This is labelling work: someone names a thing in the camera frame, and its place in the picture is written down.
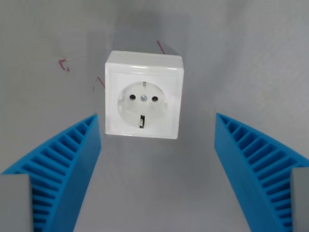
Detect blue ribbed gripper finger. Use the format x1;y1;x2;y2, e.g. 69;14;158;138
214;112;309;232
0;113;102;232

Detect white wall socket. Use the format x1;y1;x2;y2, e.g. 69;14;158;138
104;50;185;141

